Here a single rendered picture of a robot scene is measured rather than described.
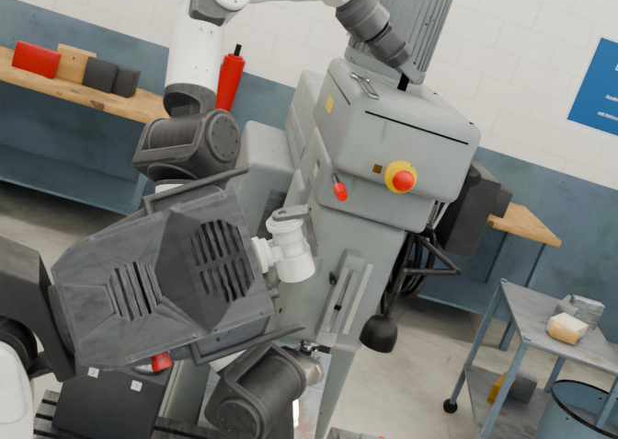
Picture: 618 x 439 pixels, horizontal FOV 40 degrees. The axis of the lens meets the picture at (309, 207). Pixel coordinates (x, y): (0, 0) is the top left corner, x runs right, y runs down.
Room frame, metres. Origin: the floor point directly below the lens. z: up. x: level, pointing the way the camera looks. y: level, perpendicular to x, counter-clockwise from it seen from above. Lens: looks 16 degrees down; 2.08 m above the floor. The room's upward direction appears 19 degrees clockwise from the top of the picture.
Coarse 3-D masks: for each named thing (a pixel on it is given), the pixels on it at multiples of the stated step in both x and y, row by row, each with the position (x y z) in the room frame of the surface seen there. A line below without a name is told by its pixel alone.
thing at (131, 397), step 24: (72, 384) 1.66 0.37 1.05; (96, 384) 1.66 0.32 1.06; (120, 384) 1.66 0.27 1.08; (144, 384) 1.66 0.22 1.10; (72, 408) 1.66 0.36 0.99; (96, 408) 1.66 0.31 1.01; (120, 408) 1.66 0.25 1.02; (144, 408) 1.66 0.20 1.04; (96, 432) 1.66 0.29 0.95; (120, 432) 1.66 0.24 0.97; (144, 432) 1.66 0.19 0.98
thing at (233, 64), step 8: (240, 48) 5.79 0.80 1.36; (224, 56) 5.76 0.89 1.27; (232, 56) 5.75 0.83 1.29; (240, 56) 5.82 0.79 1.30; (224, 64) 5.74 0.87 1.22; (232, 64) 5.72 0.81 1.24; (240, 64) 5.75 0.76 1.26; (224, 72) 5.73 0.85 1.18; (232, 72) 5.73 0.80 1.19; (240, 72) 5.77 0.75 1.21; (224, 80) 5.72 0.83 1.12; (232, 80) 5.73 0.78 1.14; (224, 88) 5.72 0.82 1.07; (232, 88) 5.74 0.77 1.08; (224, 96) 5.73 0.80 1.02; (232, 96) 5.76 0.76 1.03; (216, 104) 5.73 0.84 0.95; (224, 104) 5.73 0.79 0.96; (232, 104) 5.79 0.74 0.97
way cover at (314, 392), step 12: (324, 360) 2.15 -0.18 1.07; (324, 372) 2.14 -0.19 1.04; (216, 384) 2.04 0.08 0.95; (324, 384) 2.12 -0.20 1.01; (204, 396) 2.01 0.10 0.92; (312, 396) 2.10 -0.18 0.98; (204, 408) 1.99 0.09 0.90; (300, 408) 2.08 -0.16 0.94; (312, 408) 2.09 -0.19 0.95; (204, 420) 1.97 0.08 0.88; (300, 420) 2.05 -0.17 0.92; (312, 420) 2.07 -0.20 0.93; (300, 432) 2.03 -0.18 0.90; (312, 432) 2.04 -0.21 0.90
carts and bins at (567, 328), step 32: (512, 288) 4.23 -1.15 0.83; (544, 320) 3.89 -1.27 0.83; (576, 320) 3.84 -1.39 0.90; (576, 352) 3.59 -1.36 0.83; (608, 352) 3.74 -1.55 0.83; (480, 384) 4.10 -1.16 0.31; (512, 384) 4.03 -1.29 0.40; (576, 384) 3.78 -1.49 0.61; (480, 416) 3.73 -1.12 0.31; (512, 416) 3.86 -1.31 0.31; (544, 416) 3.56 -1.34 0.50; (576, 416) 3.39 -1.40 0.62; (608, 416) 3.74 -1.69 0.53
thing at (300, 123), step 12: (312, 72) 2.60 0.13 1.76; (300, 84) 2.55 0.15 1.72; (312, 84) 2.37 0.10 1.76; (300, 96) 2.46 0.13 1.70; (312, 96) 2.23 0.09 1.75; (300, 108) 2.38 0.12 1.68; (312, 108) 2.15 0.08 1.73; (288, 120) 2.56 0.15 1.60; (300, 120) 2.30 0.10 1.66; (312, 120) 2.08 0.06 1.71; (288, 132) 2.47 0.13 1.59; (300, 132) 2.20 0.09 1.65; (312, 132) 2.02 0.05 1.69; (300, 144) 2.12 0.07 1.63; (300, 156) 2.06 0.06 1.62; (300, 168) 2.01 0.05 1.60
